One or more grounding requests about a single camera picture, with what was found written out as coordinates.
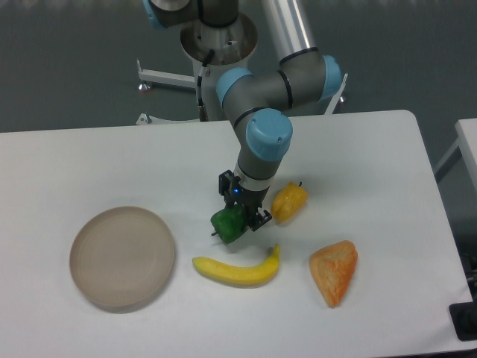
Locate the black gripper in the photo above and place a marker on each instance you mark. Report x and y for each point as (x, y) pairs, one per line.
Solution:
(248, 194)

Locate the green toy bell pepper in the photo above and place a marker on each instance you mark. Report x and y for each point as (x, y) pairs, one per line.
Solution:
(229, 223)

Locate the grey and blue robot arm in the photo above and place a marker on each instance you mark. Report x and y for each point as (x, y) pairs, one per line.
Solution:
(264, 136)

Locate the yellow toy bell pepper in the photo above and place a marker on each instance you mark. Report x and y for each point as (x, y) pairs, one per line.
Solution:
(290, 199)

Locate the yellow toy banana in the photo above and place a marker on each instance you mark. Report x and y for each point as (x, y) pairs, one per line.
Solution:
(241, 276)

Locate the orange toy sandwich triangle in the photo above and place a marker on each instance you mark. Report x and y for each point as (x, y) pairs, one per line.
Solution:
(332, 269)

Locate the beige round plate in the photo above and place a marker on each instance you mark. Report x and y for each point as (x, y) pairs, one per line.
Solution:
(121, 260)

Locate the black device at table edge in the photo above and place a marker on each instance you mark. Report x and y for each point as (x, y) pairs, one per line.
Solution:
(464, 320)

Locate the white side table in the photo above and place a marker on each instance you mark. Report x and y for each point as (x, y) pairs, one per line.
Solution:
(463, 147)

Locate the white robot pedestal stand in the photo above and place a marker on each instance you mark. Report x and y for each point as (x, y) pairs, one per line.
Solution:
(219, 47)

